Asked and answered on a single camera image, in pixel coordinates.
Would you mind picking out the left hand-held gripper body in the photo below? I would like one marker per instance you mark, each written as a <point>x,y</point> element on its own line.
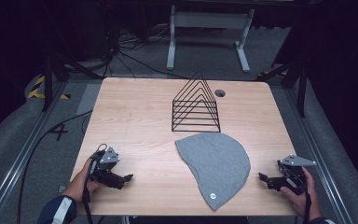
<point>105,165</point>

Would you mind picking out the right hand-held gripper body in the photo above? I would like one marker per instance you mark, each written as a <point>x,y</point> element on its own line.
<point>292,175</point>

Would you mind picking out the person's right hand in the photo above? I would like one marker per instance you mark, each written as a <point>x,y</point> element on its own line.
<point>303,202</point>

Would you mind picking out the person's left hand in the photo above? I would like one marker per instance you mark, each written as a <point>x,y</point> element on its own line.
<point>80,184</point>

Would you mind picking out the grey knit beanie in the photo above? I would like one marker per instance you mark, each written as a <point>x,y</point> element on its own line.
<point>216,165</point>

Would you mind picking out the yellow black floor tape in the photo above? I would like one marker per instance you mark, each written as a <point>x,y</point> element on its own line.
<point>35,90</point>

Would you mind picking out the aluminium floor rail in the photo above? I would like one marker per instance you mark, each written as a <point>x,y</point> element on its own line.
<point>307,130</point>
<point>21,158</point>

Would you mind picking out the white metal desk frame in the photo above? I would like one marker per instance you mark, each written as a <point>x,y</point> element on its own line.
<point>209,20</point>

